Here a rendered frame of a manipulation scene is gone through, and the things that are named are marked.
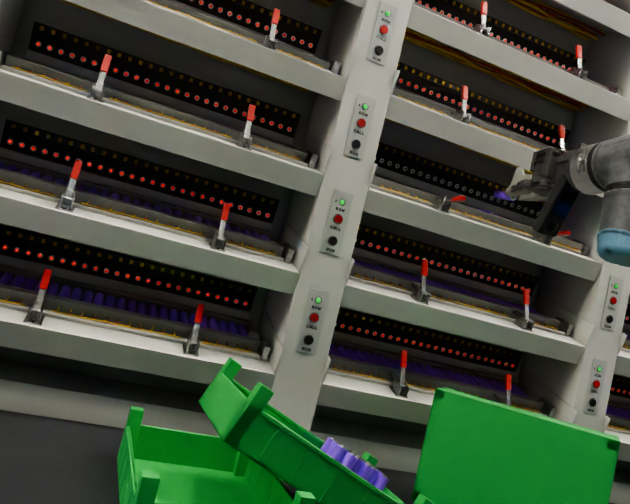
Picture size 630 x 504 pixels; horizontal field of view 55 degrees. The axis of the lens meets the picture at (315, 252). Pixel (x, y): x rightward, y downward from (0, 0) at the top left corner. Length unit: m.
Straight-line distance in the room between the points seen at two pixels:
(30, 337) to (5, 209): 0.21
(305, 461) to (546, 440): 0.46
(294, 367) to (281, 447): 0.40
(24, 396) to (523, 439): 0.84
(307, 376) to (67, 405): 0.43
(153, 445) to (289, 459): 0.29
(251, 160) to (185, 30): 0.25
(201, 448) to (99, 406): 0.23
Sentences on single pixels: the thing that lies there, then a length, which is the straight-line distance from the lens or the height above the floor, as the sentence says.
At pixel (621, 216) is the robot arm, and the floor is 0.55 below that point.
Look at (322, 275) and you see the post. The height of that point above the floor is 0.35.
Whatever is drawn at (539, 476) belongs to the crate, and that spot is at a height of 0.11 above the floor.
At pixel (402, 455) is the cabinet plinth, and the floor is 0.03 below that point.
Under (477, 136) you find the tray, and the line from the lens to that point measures 1.33.
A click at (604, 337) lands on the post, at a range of 1.54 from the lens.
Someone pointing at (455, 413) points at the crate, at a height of 0.17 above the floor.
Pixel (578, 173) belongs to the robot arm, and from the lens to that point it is 1.18.
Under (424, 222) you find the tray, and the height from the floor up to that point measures 0.51.
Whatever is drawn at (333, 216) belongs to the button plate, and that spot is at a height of 0.46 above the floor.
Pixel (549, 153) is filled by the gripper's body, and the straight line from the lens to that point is 1.26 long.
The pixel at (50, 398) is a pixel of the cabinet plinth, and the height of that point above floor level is 0.03.
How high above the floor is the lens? 0.30
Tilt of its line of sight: 5 degrees up
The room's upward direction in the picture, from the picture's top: 14 degrees clockwise
